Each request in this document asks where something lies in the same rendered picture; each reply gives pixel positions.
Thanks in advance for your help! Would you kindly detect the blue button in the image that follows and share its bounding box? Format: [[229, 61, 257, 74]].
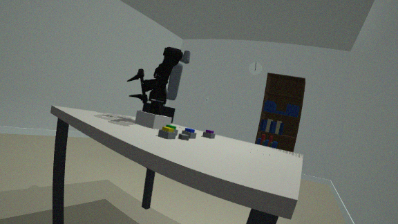
[[182, 128, 196, 139]]

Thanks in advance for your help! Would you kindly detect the yellow button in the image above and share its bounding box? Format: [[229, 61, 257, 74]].
[[158, 127, 176, 139]]

